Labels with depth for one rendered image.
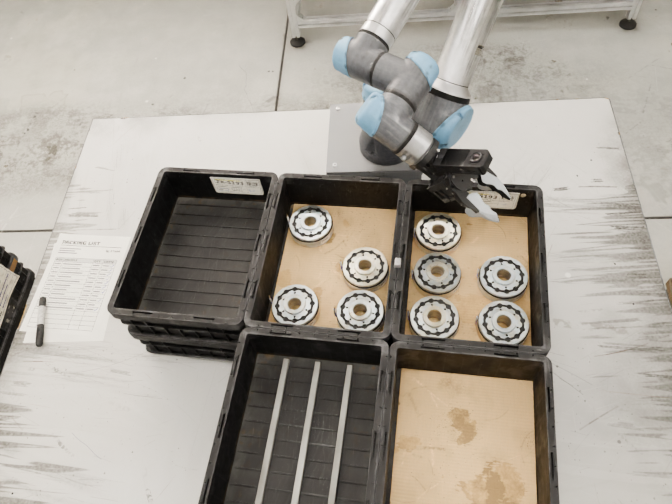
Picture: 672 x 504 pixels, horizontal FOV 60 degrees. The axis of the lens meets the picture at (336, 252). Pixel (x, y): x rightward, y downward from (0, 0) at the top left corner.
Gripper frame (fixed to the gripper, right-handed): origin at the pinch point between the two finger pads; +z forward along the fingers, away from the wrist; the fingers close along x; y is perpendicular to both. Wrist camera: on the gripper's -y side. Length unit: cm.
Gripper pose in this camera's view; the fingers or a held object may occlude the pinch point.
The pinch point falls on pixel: (502, 206)
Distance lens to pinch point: 125.9
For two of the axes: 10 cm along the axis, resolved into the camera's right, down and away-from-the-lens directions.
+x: -4.8, 8.2, -3.1
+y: -3.5, 1.4, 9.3
